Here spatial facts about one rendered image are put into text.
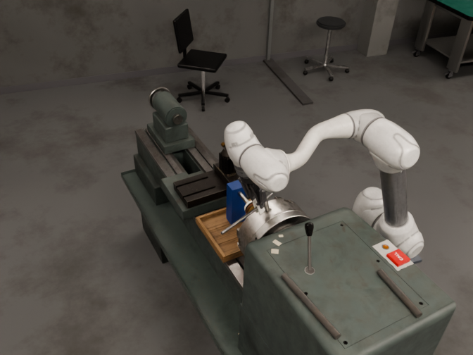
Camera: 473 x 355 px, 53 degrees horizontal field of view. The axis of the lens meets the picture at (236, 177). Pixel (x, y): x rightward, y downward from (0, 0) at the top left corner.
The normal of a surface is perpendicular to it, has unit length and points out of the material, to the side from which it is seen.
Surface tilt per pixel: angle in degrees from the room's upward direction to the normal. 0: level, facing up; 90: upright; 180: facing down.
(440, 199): 0
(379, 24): 90
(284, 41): 90
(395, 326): 0
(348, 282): 0
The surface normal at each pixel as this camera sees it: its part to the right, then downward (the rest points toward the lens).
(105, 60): 0.33, 0.59
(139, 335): 0.02, -0.79
